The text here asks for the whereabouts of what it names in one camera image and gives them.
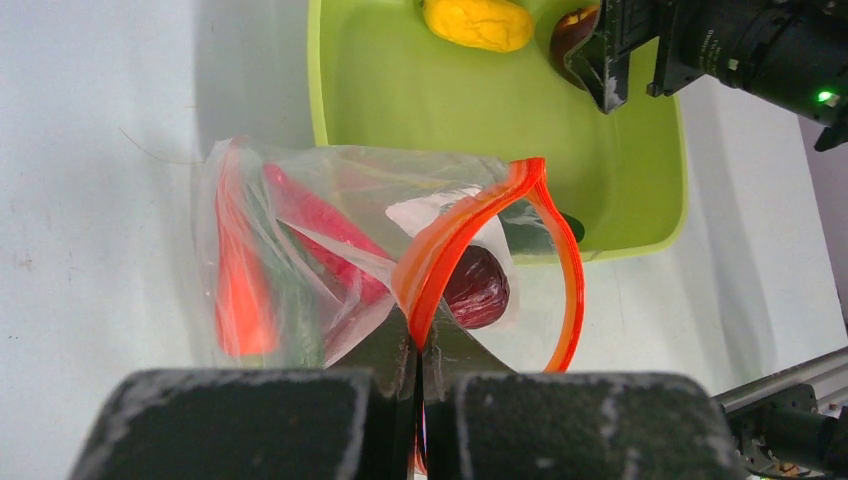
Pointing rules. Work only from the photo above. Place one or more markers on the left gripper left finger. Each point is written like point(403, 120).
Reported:
point(352, 420)

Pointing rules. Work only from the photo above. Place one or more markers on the lime green plastic basin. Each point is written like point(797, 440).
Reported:
point(379, 77)

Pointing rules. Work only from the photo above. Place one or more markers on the red chili pepper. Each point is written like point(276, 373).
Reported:
point(296, 205)

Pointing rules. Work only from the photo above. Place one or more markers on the orange carrot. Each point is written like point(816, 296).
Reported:
point(245, 323)

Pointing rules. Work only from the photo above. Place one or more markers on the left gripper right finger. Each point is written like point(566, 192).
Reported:
point(482, 420)

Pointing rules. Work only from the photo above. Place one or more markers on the dark purple mangosteen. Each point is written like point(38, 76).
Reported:
point(568, 33)

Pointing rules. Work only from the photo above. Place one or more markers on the long green cucumber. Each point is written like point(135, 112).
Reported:
point(293, 299)

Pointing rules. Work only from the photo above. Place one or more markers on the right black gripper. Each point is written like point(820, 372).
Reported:
point(791, 54)

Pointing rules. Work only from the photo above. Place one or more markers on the short dark green cucumber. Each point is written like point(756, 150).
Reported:
point(576, 226)

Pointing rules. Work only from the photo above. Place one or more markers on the yellow corn cob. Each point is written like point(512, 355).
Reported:
point(495, 26)

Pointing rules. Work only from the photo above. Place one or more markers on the clear zip bag orange zipper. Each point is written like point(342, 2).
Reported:
point(424, 209)

